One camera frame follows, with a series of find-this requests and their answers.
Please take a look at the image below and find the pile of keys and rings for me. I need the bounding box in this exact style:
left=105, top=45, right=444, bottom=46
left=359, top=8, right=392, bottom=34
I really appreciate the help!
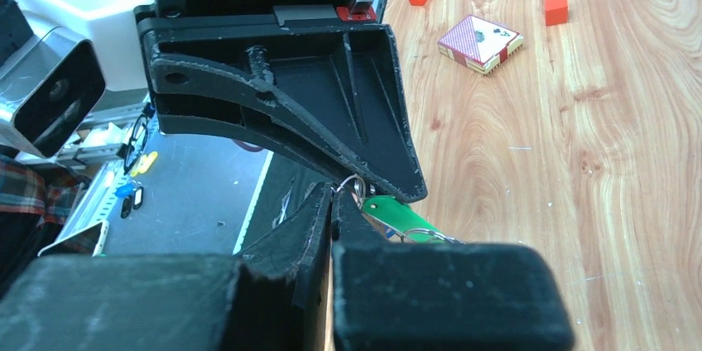
left=112, top=113, right=160, bottom=221

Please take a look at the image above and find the red playing card box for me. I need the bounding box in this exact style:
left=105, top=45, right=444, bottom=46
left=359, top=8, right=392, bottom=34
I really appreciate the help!
left=437, top=15, right=524, bottom=75

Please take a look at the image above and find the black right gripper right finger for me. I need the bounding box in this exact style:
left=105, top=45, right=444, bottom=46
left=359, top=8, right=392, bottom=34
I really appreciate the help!
left=331, top=192, right=575, bottom=350

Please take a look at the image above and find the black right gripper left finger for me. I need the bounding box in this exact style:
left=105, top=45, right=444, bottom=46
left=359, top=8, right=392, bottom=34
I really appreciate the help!
left=1, top=183, right=333, bottom=350

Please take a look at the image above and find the orange cube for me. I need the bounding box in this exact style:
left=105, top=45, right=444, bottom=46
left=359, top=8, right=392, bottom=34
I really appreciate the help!
left=544, top=0, right=569, bottom=26

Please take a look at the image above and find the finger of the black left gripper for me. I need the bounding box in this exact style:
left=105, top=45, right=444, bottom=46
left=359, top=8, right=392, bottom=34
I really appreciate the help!
left=136, top=5, right=427, bottom=203

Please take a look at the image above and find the green key tag with key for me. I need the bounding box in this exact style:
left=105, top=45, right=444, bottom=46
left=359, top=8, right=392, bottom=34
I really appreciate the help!
left=361, top=195, right=461, bottom=243

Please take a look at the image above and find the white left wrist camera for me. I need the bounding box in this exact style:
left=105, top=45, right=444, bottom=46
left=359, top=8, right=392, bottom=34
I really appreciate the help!
left=1, top=0, right=154, bottom=157

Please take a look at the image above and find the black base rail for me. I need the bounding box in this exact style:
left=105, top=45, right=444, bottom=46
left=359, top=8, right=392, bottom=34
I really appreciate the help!
left=233, top=151, right=328, bottom=253

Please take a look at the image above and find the plaid sleeved person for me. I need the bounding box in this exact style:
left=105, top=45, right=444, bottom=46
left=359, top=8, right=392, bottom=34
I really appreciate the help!
left=1, top=155, right=91, bottom=296

